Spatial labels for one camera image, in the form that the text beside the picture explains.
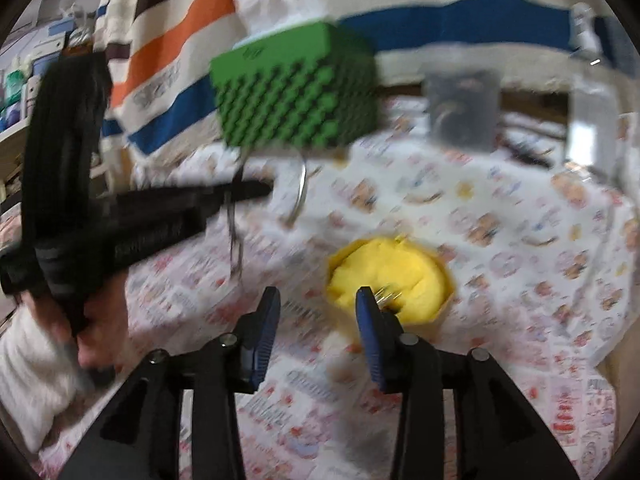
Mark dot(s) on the silver jewelry piece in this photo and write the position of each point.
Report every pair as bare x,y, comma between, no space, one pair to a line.
392,300

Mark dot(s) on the green tissue box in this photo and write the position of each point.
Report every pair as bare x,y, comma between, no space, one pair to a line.
295,90

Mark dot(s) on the person's left hand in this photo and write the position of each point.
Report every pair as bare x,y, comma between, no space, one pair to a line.
107,330

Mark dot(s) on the striped cloth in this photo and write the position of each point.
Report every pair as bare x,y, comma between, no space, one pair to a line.
175,35

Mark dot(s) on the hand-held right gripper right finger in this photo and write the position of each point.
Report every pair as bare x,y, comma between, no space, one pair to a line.
370,340

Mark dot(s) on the cluttered white shelf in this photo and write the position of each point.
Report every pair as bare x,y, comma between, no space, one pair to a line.
15,90

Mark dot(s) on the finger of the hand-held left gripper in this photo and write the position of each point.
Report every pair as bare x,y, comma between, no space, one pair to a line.
200,196

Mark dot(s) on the grey translucent container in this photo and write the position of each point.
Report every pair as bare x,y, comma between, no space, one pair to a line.
460,110

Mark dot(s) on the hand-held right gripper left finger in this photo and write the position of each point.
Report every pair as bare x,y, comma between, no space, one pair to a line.
265,340

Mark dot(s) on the silver bangle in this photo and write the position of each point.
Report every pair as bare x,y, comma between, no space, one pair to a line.
302,185

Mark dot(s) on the white tissue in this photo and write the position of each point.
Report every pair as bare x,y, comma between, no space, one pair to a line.
280,5

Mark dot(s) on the printed tablecloth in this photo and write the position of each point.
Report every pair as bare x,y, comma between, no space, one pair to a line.
500,260

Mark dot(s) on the dark hair clip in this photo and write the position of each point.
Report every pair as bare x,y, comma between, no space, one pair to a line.
530,152

